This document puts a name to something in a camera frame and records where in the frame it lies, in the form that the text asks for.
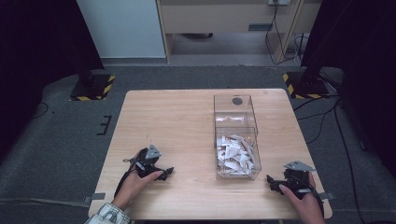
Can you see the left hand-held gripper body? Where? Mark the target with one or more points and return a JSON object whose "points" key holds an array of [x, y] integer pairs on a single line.
{"points": [[146, 163]]}

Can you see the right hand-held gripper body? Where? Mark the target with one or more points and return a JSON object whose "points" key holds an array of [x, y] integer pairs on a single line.
{"points": [[297, 182]]}

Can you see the person's left hand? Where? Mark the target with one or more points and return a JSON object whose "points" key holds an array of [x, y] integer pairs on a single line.
{"points": [[132, 186]]}

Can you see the person's right hand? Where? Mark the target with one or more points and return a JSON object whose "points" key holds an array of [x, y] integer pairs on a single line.
{"points": [[308, 208]]}

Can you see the grey tape strip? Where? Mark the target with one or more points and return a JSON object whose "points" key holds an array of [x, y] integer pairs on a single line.
{"points": [[327, 196], [95, 197]]}

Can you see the white packets in box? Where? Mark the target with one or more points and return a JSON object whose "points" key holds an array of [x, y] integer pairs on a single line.
{"points": [[235, 155]]}

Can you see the clear plastic box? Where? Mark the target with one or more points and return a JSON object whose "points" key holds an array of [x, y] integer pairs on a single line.
{"points": [[235, 119]]}

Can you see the black striped stand base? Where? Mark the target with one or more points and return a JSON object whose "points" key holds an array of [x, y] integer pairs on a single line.
{"points": [[93, 88], [306, 87]]}

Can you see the black curtain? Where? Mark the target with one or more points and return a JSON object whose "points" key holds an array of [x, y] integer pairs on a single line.
{"points": [[37, 62], [358, 62]]}

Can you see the white cabinet panel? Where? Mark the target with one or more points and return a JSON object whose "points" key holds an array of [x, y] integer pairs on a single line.
{"points": [[121, 28]]}

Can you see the light wooden desk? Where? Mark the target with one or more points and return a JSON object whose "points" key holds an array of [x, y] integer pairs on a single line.
{"points": [[218, 18]]}

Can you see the white power strip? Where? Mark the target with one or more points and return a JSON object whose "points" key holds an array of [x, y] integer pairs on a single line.
{"points": [[279, 2]]}

